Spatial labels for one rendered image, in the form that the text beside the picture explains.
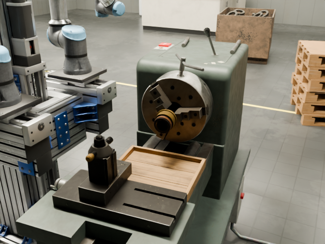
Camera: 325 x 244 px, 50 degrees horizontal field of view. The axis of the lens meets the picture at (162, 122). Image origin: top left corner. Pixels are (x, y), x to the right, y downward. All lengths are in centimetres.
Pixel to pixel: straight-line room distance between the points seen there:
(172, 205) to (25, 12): 106
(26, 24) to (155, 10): 790
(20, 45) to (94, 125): 54
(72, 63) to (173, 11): 753
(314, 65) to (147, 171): 292
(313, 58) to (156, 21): 605
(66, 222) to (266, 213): 185
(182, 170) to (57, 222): 57
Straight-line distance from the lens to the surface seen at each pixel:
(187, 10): 914
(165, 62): 174
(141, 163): 157
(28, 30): 174
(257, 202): 289
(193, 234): 173
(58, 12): 197
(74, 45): 186
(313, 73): 414
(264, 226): 268
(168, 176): 148
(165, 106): 152
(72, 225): 121
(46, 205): 132
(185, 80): 154
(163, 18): 944
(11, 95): 155
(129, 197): 123
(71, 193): 128
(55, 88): 199
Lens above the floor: 170
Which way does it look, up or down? 25 degrees down
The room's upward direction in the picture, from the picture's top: straight up
